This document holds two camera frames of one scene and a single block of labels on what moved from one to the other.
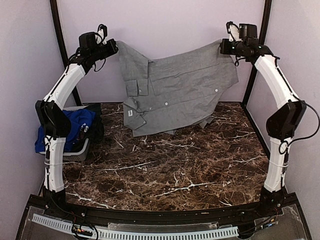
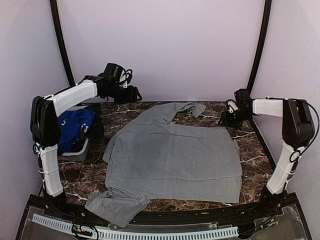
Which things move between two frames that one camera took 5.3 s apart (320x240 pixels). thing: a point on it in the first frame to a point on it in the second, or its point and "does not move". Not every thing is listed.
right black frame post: [267, 5] does not move
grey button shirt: [175, 93] to [147, 158]
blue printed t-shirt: [80, 119] does not move
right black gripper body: [227, 50] to [234, 120]
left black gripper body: [109, 51] to [124, 97]
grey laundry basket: [82, 154] does not move
